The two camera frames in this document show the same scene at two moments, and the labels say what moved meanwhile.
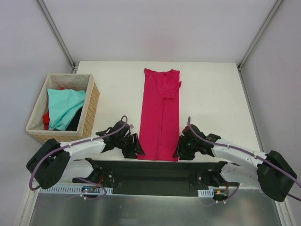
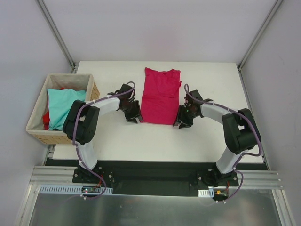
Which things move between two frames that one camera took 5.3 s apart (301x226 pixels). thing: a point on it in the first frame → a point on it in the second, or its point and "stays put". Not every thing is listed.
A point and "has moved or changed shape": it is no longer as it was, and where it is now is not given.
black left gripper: x=131 y=146 → x=132 y=112
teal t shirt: x=62 y=104 stays put
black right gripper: x=182 y=148 → x=184 y=117
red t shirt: x=46 y=118 stays put
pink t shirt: x=160 y=132 has moved or changed shape
